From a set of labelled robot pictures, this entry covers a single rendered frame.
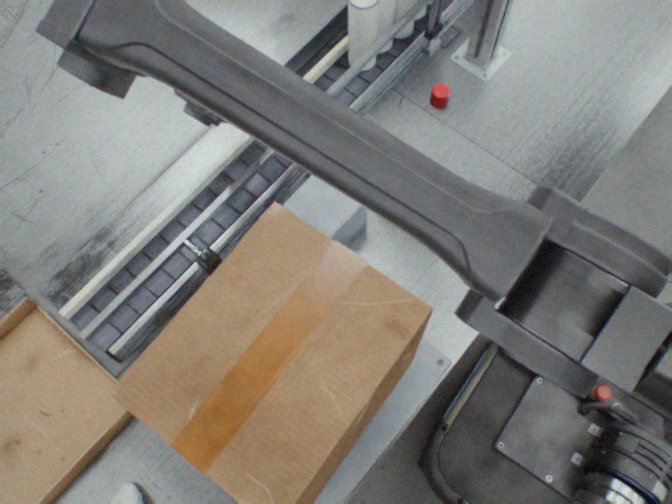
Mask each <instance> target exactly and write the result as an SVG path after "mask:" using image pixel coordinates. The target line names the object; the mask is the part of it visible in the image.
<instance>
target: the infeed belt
mask: <svg viewBox="0 0 672 504"><path fill-rule="evenodd" d="M430 12H431V6H427V8H426V14H425V16H424V17H423V18H422V19H421V20H419V21H416V22H414V27H413V33H412V35H411V36H410V37H409V38H407V39H405V40H395V39H393V45H392V48H391V49H390V51H388V52H387V53H385V54H379V55H378V54H377V55H376V64H375V66H374V67H373V68H372V69H371V70H370V71H367V72H359V73H358V74H357V75H356V76H355V77H354V78H353V79H352V80H351V81H350V82H349V83H348V84H347V85H346V86H345V87H344V88H343V89H342V90H341V91H340V92H339V93H338V94H337V95H336V96H335V97H334V98H335V99H337V100H338V101H340V102H342V103H343V104H345V105H346V106H348V107H349V106H350V105H351V104H352V103H353V102H354V101H355V100H356V99H357V98H358V97H359V96H360V95H361V94H362V93H363V92H364V91H365V90H366V89H367V88H368V87H369V86H370V85H371V84H372V83H373V82H374V81H375V80H376V79H377V78H378V77H379V76H380V75H381V74H382V73H383V72H384V71H385V70H386V69H387V68H388V67H389V66H390V65H391V64H392V63H393V62H394V61H395V60H396V59H397V58H398V57H399V56H400V55H401V54H402V53H403V52H404V51H405V50H406V49H407V48H408V47H409V46H410V45H411V44H412V43H413V42H414V41H415V40H416V39H417V38H418V37H419V36H420V35H421V34H422V33H423V32H424V31H425V30H426V29H427V28H428V25H429V18H430ZM349 68H350V66H349V63H348V50H347V51H346V52H345V53H344V54H343V55H341V56H340V57H339V58H338V59H337V60H336V61H335V62H334V63H333V64H332V65H331V66H330V67H329V68H328V69H327V70H326V71H325V72H324V73H323V75H321V76H320V77H319V78H318V79H317V80H316V81H315V82H314V83H313V85H315V86H316V87H318V88H319V89H321V90H322V91H324V92H326V91H327V90H328V89H329V88H330V87H331V86H332V85H333V84H334V83H335V82H336V81H337V80H338V79H339V78H340V77H341V76H342V75H343V74H344V73H345V72H346V71H347V70H348V69H349ZM254 144H255V145H254ZM267 149H268V147H267V146H265V145H264V144H262V143H260V142H259V141H257V140H254V141H253V142H252V143H251V144H250V145H249V146H247V147H246V148H245V149H244V150H243V151H242V152H241V153H240V154H239V155H238V156H237V157H238V158H239V159H238V158H237V157H236V158H235V159H234V160H233V161H232V162H231V163H230V164H229V165H228V166H227V167H226V168H225V169H224V170H223V171H222V172H223V173H224V174H223V173H222V172H221V173H220V174H219V175H218V176H216V177H215V178H214V179H213V180H212V181H211V182H210V183H209V184H208V185H207V188H208V189H207V188H206V187H205V188H204V189H203V190H202V191H201V192H200V193H199V194H198V195H197V196H196V197H195V198H194V199H193V200H192V201H191V203H192V204H193V205H192V204H191V203H189V204H188V205H187V206H185V207H184V208H183V209H182V210H181V211H180V212H179V213H178V214H177V215H176V216H175V219H176V220H177V221H176V220H175V219H174V218H173V219H172V220H171V221H170V222H169V223H168V224H167V225H166V226H165V227H164V228H163V229H162V230H161V231H160V232H159V233H158V234H159V235H160V236H161V237H160V236H158V235H156V236H154V237H153V238H152V239H151V240H150V241H149V242H148V243H147V244H146V245H145V246H144V247H143V248H142V249H141V251H143V252H144V253H142V252H141V251H139V252H138V253H137V254H136V255H135V256H134V257H133V258H132V259H131V260H130V261H129V262H128V263H127V264H126V265H125V266H124V267H125V268H126V269H127V270H125V269H124V268H123V267H122V268H121V269H120V270H119V271H118V272H117V273H116V274H115V275H114V276H113V277H112V278H111V279H110V280H109V281H108V282H107V283H106V284H107V285H108V286H109V287H107V286H106V285H104V286H103V287H102V288H101V289H100V290H99V291H98V292H97V293H96V294H95V295H94V296H92V297H91V298H90V299H89V300H88V302H89V303H91V305H90V304H89V303H88V302H86V303H85V304H84V305H83V306H82V307H81V308H80V309H79V310H78V311H77V312H76V313H75V314H74V315H73V316H72V317H71V318H70V320H71V321H72V322H73V323H74V324H75V325H76V326H78V327H79V328H80V329H81V330H82V331H83V330H84V329H85V328H86V327H87V326H88V325H89V324H90V323H91V322H92V321H93V320H94V319H95V318H96V317H97V316H98V315H99V314H100V313H101V312H102V311H103V310H104V309H105V308H106V307H107V306H108V305H109V304H110V303H111V302H112V301H113V300H114V299H115V298H116V297H117V296H118V295H119V294H120V293H121V292H122V291H123V290H124V289H126V288H127V287H128V286H129V285H130V284H131V283H132V282H133V281H134V280H135V279H136V278H137V277H138V276H139V275H140V274H141V273H142V272H143V271H144V270H145V269H146V268H147V267H148V266H149V265H150V264H151V263H152V262H153V261H154V260H155V259H156V258H157V257H158V256H159V255H160V254H161V253H162V252H163V251H164V250H165V249H166V248H167V247H168V246H169V245H170V244H171V243H172V242H173V241H174V240H175V239H176V238H177V237H178V236H179V235H180V234H181V233H183V232H184V231H185V230H186V229H187V228H188V227H189V226H190V225H191V224H192V223H193V222H194V221H195V220H196V219H197V218H198V217H199V216H200V215H201V214H202V213H203V212H204V211H205V210H206V209H207V208H208V207H209V206H210V205H211V204H212V203H213V202H214V201H215V200H216V199H217V198H218V197H219V196H220V195H221V194H222V193H223V192H224V191H225V190H226V189H227V188H228V187H229V186H230V185H231V184H232V183H233V182H234V181H235V180H236V179H237V178H238V177H240V176H241V175H242V174H243V173H244V172H245V171H246V170H247V169H248V168H249V167H250V166H251V165H252V164H253V163H254V162H255V161H256V160H257V159H258V158H259V157H260V156H261V155H262V154H263V153H264V152H265V151H266V150H267ZM292 164H293V163H292V162H291V161H289V160H288V159H286V158H284V157H283V156H281V155H280V154H278V153H277V154H276V155H275V156H274V157H273V158H272V159H271V160H270V161H269V162H268V163H267V164H266V165H265V166H264V167H263V168H262V169H261V170H260V171H259V172H258V173H257V174H256V175H255V176H254V177H253V178H252V179H251V180H250V181H249V182H248V183H247V184H246V185H245V186H244V187H243V188H242V189H241V190H240V191H239V192H238V193H237V194H236V195H235V196H234V197H233V198H232V199H231V200H230V201H229V202H228V203H227V204H226V205H225V206H224V207H223V208H222V209H221V210H220V211H219V212H218V213H217V214H216V215H215V216H214V217H213V218H212V219H211V220H210V221H209V222H208V223H207V224H206V225H205V226H204V227H203V228H202V229H201V230H200V231H199V232H198V233H197V234H196V235H195V236H194V237H193V238H192V239H191V240H190V241H191V242H193V243H194V244H195V245H196V246H198V247H199V248H200V249H201V250H202V249H206V248H207V247H209V248H210V247H211V246H212V245H213V244H214V243H215V242H216V241H217V240H218V239H219V238H220V237H221V236H222V235H223V234H224V233H225V232H226V231H227V230H228V229H229V228H230V227H231V226H232V225H233V224H234V223H235V222H236V221H237V220H238V219H239V217H240V216H241V215H242V214H243V213H244V212H245V211H246V210H247V209H248V208H249V207H250V206H251V205H252V204H253V203H254V202H255V201H256V200H257V199H258V198H259V197H260V196H261V195H262V194H263V193H264V192H265V191H266V190H267V189H268V188H269V187H270V186H271V185H272V184H273V183H274V182H275V181H276V180H277V179H278V178H279V177H280V176H281V175H282V174H283V173H284V172H285V171H286V170H287V169H288V168H289V167H290V166H291V165H292ZM196 258H197V256H196V255H195V254H194V253H193V252H191V251H190V250H189V249H188V248H187V247H185V246H184V247H183V248H182V249H181V250H180V251H179V252H178V253H177V254H176V255H175V256H174V257H173V258H172V259H171V260H170V261H169V262H168V263H167V264H166V265H165V266H164V267H162V268H161V269H160V270H159V271H158V272H157V273H156V274H155V275H154V276H153V277H152V278H151V279H150V280H149V281H148V282H147V283H146V284H145V285H144V286H143V287H142V288H141V289H140V290H139V291H138V292H137V293H136V294H135V295H134V296H133V297H132V298H131V299H130V300H129V301H128V302H127V303H126V304H125V305H124V306H123V307H122V308H121V309H120V310H119V311H118V312H117V313H116V314H115V315H114V316H113V317H112V318H111V319H110V320H109V321H108V322H107V323H106V324H105V325H104V326H103V327H102V328H101V329H100V330H99V331H98V332H97V333H96V334H95V335H94V336H93V337H92V338H91V340H92V341H93V342H94V343H96V344H97V345H98V346H99V347H100V348H101V349H102V350H103V351H104V352H106V351H107V350H109V349H110V348H111V347H112V346H113V345H114V344H115V343H116V342H117V341H118V340H119V339H120V338H121V337H122V336H123V335H124V334H125V333H126V332H127V331H128V330H129V329H130V328H131V327H132V326H133V325H134V324H135V322H136V321H137V320H138V319H139V318H140V317H141V316H142V315H143V314H144V313H145V312H146V311H147V310H148V309H149V308H150V307H151V306H152V305H153V304H154V303H155V302H156V301H157V300H158V299H159V298H160V297H161V296H162V295H163V294H164V293H165V292H166V291H167V290H168V289H169V288H170V287H171V286H172V285H173V284H174V283H175V282H176V281H177V280H178V279H179V278H180V277H181V276H182V275H183V274H184V273H185V272H186V271H187V270H188V269H189V268H190V267H191V266H192V265H193V264H194V263H195V262H196Z"/></svg>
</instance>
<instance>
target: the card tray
mask: <svg viewBox="0 0 672 504"><path fill-rule="evenodd" d="M118 382H119V381H117V380H116V379H115V378H114V377H113V376H112V375H111V374H110V373H109V372H108V371H107V370H106V369H105V368H104V367H103V366H102V365H101V364H100V363H99V362H98V361H97V360H95V359H94V358H93V357H92V356H91V355H90V354H89V353H88V352H87V351H86V350H85V349H84V348H83V347H82V346H81V345H80V344H79V343H78V342H77V341H76V340H74V339H73V338H72V337H71V336H70V335H69V334H68V333H67V332H66V331H65V330H64V329H63V328H62V327H61V326H60V325H59V324H58V323H57V322H56V321H55V320H53V319H52V318H51V317H50V316H49V315H48V314H47V313H46V312H45V311H44V310H43V309H42V308H41V307H40V306H39V305H38V304H36V303H35V302H33V301H32V300H31V299H29V298H28V297H25V298H24V299H23V300H22V301H21V302H20V303H19V304H18V305H17V306H16V307H15V308H13V309H12V310H11V311H10V312H9V313H8V314H7V315H6V316H5V317H4V318H3V319H2V320H1V321H0V504H51V503H52V502H53V501H54V500H55V499H56V498H57V497H58V496H59V495H60V494H61V492H62V491H63V490H64V489H65V488H66V487H67V486H68V485H69V484H70V483H71V482H72V481H73V480H74V479H75V478H76V476H77V475H78V474H79V473H80V472H81V471H82V470H83V469H84V468H85V467H86V466H87V465H88V464H89V463H90V462H91V461H92V459H93V458H94V457H95V456H96V455H97V454H98V453H99V452H100V451H101V450H102V449H103V448H104V447H105V446H106V445H107V443H108V442H109V441H110V440H111V439H112V438H113V437H114V436H115V435H116V434H117V433H118V432H119V431H120V430H121V429H122V427H123V426H124V425H125V424H126V423H127V422H128V421H129V420H130V419H131V418H132V417H133V416H134V415H133V414H132V413H130V412H129V411H128V410H127V409H126V408H124V407H123V406H122V405H121V404H120V403H119V402H117V401H116V400H115V399H114V398H113V397H111V396H110V394H109V393H110V391H111V390H112V389H113V387H114V386H115V385H116V384H117V383H118Z"/></svg>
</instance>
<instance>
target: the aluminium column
mask: <svg viewBox="0 0 672 504"><path fill-rule="evenodd" d="M512 3H513V0H479V2H478V6H477V11H476V15H475V19H474V23H473V27H472V31H471V35H470V39H469V43H468V47H467V51H466V55H465V58H467V59H468V60H470V61H472V62H473V63H475V64H477V65H478V66H480V67H481V68H485V67H486V66H487V64H488V63H489V62H490V61H491V60H492V59H493V58H494V57H495V56H496V54H497V51H498V48H499V45H500V41H501V38H502V35H503V32H504V29H505V25H506V22H507V19H508V16H509V13H510V9H511V6H512Z"/></svg>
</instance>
